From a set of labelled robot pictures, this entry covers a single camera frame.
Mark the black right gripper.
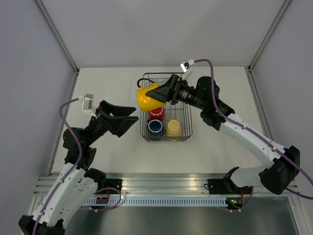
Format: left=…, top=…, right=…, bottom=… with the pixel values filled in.
left=146, top=73, right=206, bottom=110

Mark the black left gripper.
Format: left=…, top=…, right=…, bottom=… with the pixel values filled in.
left=84, top=99, right=139, bottom=146

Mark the yellow mug black handle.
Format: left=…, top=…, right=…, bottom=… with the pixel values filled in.
left=136, top=78, right=164, bottom=112

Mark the red mug black handle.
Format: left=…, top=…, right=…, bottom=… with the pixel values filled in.
left=148, top=107, right=164, bottom=121

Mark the pale yellow mug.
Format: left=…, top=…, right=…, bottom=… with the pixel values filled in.
left=166, top=119, right=182, bottom=137

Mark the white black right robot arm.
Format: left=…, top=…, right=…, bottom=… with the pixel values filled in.
left=145, top=74, right=300, bottom=195

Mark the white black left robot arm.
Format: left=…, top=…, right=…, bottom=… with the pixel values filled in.
left=18, top=100, right=139, bottom=235

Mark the black wire dish rack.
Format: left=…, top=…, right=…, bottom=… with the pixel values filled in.
left=140, top=72, right=193, bottom=143

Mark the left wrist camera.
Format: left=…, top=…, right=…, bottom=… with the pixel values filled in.
left=82, top=94, right=95, bottom=115

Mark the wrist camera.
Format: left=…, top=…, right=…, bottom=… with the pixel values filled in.
left=82, top=94, right=95, bottom=115
left=180, top=59, right=195, bottom=80

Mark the blue mug black handle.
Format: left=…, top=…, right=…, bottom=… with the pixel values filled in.
left=147, top=119, right=164, bottom=137

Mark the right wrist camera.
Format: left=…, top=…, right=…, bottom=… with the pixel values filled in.
left=180, top=59, right=195, bottom=80

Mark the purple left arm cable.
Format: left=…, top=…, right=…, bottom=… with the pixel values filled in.
left=29, top=97, right=85, bottom=235

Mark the aluminium mounting rail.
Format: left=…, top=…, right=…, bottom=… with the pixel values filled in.
left=34, top=173, right=294, bottom=197

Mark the white slotted cable duct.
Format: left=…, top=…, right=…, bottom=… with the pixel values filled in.
left=83, top=196, right=227, bottom=207

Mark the left aluminium frame post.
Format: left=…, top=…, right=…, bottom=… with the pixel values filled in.
left=33, top=0, right=80, bottom=75

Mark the aluminium frame post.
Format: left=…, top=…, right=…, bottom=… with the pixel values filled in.
left=247, top=0, right=293, bottom=73
left=33, top=0, right=80, bottom=75

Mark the right aluminium frame post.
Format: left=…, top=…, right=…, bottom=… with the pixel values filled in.
left=247, top=0, right=293, bottom=73

